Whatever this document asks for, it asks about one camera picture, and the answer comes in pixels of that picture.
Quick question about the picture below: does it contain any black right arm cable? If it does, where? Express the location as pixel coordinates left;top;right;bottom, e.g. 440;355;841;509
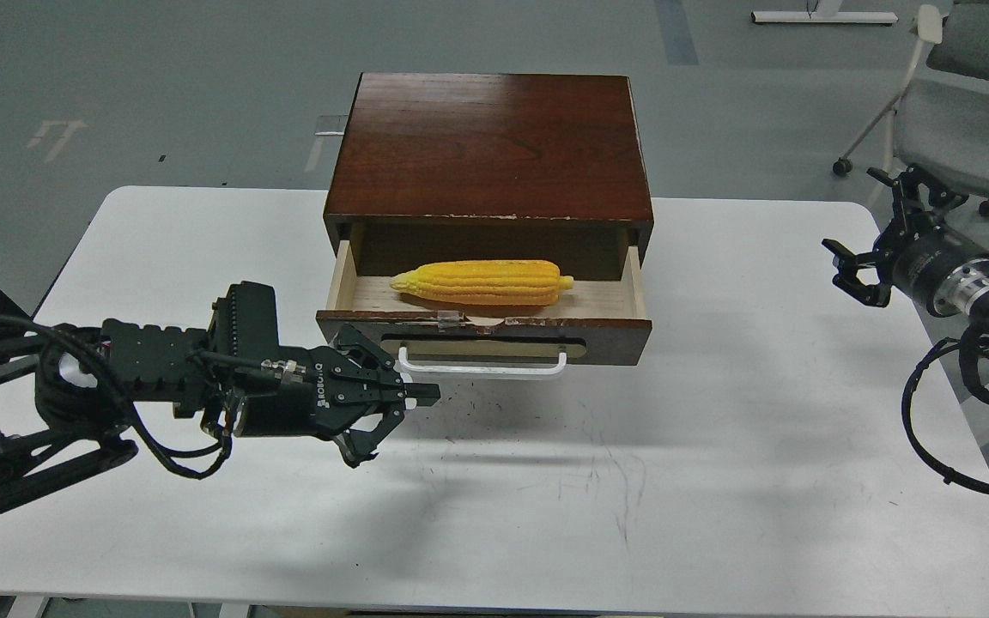
901;336;989;506

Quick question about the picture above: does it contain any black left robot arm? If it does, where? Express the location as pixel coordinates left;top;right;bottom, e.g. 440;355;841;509
0;282;440;515

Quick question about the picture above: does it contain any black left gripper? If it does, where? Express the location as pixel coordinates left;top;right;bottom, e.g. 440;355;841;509
233;324;442;469

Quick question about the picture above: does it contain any yellow corn cob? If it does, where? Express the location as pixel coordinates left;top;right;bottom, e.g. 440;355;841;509
390;259;574;306

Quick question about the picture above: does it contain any wooden drawer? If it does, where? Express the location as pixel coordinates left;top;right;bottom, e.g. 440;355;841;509
315;241;652;367

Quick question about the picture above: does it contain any grey office chair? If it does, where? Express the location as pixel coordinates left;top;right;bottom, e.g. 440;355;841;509
877;1;989;216

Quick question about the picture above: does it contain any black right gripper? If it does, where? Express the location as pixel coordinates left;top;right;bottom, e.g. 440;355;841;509
822;163;989;318

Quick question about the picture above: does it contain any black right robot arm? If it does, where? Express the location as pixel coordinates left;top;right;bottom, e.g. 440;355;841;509
822;166;989;404

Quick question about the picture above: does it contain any white drawer handle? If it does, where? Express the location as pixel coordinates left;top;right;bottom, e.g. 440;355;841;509
396;345;568;380

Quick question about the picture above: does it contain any dark wooden cabinet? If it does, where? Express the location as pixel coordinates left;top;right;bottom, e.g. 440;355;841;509
323;73;654;279

